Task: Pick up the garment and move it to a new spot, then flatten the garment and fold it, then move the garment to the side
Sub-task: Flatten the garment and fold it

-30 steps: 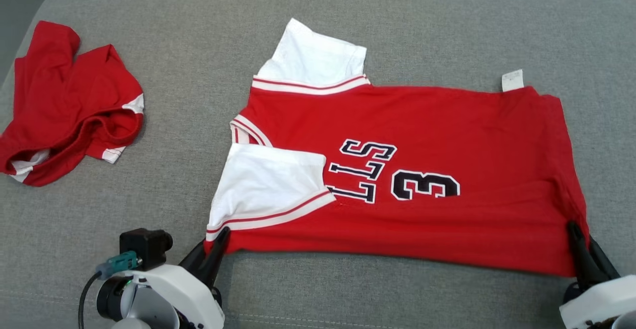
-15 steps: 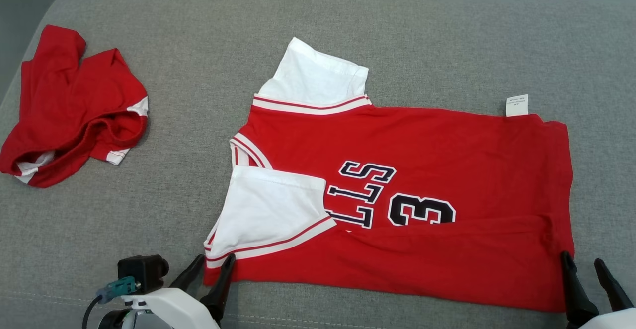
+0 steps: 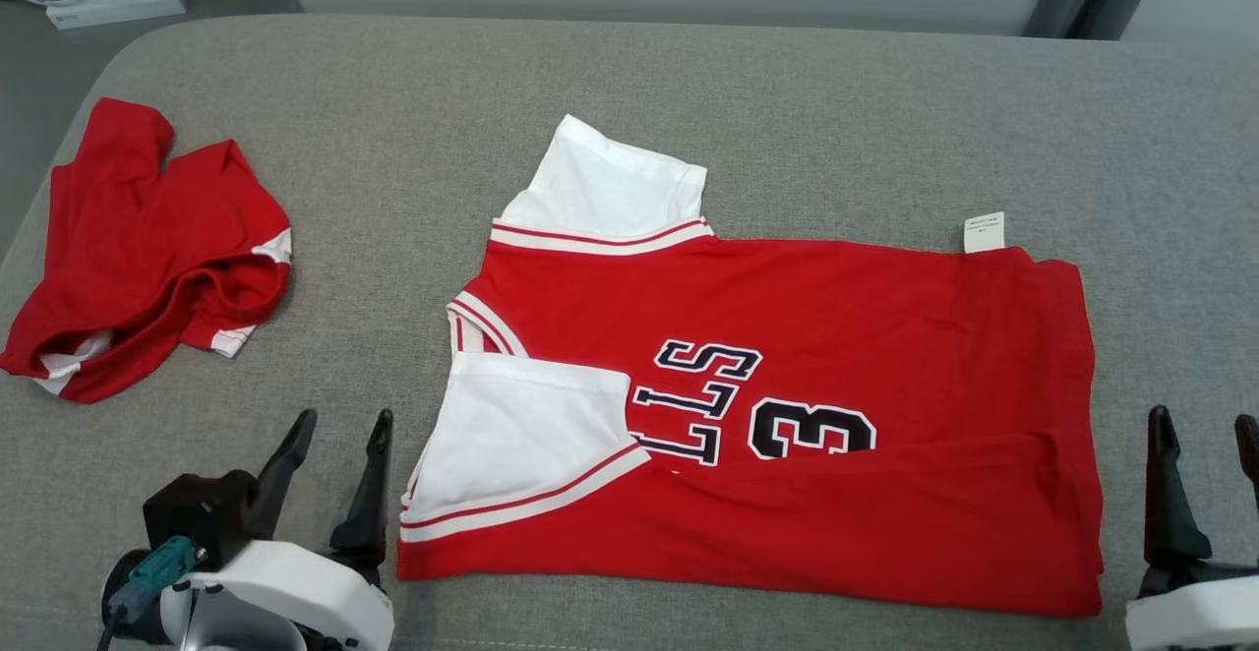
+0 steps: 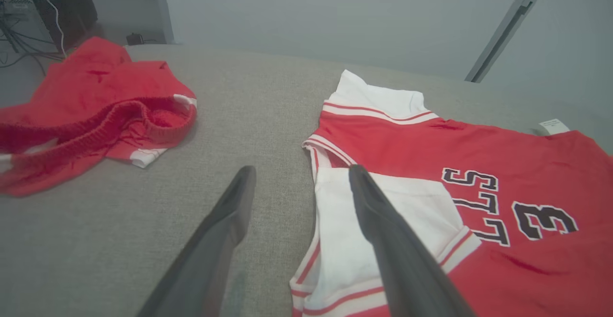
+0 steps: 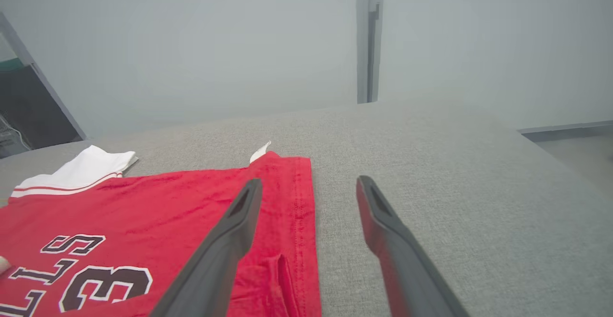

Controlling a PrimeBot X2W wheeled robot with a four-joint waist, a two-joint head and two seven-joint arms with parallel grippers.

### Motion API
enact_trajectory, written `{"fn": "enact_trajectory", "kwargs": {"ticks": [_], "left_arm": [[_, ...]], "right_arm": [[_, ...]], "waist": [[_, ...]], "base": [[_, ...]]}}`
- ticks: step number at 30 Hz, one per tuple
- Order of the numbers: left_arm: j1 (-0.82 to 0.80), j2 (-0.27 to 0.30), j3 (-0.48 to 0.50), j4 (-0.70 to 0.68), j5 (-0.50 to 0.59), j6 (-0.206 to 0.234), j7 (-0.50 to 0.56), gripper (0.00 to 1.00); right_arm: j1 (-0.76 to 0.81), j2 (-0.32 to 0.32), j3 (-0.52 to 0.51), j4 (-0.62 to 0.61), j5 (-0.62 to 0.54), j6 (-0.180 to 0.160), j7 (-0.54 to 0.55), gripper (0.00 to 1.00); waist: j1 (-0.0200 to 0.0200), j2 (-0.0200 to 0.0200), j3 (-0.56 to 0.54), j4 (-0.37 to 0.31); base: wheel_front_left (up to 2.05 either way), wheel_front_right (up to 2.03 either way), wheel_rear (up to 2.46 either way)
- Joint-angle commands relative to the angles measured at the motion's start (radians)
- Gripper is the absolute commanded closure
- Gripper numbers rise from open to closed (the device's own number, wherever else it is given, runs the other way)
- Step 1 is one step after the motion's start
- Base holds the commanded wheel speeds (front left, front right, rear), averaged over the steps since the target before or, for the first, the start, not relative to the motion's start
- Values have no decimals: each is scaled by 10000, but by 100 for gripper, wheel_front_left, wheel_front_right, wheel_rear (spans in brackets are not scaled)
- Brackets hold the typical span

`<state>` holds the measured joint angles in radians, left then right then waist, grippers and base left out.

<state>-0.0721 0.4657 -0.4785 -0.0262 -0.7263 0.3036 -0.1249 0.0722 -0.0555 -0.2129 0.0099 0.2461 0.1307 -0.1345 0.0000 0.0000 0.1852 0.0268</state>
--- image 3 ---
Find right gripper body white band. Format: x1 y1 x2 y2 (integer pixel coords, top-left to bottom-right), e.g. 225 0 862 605
1125 561 1259 651

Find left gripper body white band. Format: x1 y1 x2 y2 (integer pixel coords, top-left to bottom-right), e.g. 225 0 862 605
157 536 395 651

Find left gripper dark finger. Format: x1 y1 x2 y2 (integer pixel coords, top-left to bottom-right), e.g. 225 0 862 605
329 409 394 588
246 409 319 544

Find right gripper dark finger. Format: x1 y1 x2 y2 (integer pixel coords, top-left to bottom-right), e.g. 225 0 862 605
1139 405 1214 595
1233 414 1259 516

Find red shorts with white stripes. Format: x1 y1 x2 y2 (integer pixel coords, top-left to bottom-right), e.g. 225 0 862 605
0 97 294 404

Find red jersey with number 23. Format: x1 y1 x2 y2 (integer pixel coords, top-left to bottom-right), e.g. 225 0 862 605
396 115 1105 619

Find teal connector on left gripper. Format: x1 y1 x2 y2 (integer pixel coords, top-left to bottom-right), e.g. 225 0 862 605
105 535 209 625

